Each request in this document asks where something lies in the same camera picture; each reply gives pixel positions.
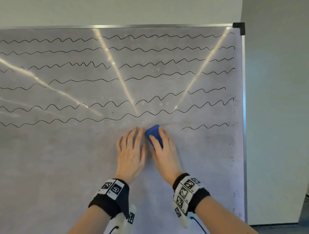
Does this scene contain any white wrist camera unit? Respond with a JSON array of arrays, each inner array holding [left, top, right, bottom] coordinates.
[[173, 205, 189, 229], [113, 205, 137, 234]]

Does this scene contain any white whiteboard with wavy lines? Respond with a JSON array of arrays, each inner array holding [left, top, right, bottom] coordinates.
[[0, 22, 248, 234]]

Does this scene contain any black wristband with marker tags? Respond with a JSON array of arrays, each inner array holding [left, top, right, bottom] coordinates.
[[172, 173, 211, 216], [88, 178, 130, 219]]

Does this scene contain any blue whiteboard eraser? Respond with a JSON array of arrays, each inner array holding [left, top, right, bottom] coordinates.
[[145, 124, 164, 149]]

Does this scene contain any person's right hand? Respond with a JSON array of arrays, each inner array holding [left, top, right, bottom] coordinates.
[[148, 127, 184, 186]]

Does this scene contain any person's left hand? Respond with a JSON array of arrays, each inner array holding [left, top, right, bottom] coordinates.
[[115, 127, 147, 185]]

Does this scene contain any person's right forearm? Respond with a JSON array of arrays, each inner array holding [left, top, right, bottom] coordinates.
[[194, 195, 259, 234]]

